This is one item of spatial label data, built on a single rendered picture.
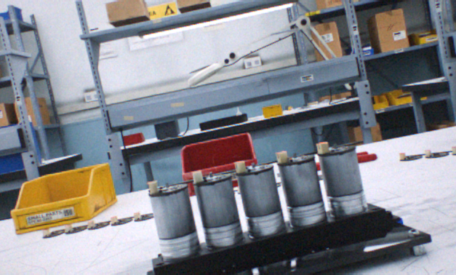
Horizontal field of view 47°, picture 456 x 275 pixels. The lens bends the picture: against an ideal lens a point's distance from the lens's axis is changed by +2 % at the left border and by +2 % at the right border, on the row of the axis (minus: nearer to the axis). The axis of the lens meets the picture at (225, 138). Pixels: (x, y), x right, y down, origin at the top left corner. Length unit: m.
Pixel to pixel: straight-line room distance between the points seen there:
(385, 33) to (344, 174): 4.23
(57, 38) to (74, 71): 0.32
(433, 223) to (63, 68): 4.78
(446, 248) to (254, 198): 0.11
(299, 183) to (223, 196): 0.05
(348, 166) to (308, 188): 0.03
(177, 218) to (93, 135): 4.66
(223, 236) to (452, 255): 0.13
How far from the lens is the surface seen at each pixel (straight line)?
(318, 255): 0.31
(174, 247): 0.32
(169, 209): 0.32
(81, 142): 5.00
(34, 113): 4.61
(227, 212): 0.32
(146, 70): 4.87
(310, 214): 0.33
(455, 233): 0.36
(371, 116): 2.76
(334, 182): 0.34
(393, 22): 4.58
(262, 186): 0.32
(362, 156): 0.68
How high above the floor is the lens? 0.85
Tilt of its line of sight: 3 degrees down
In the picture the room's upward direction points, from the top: 12 degrees counter-clockwise
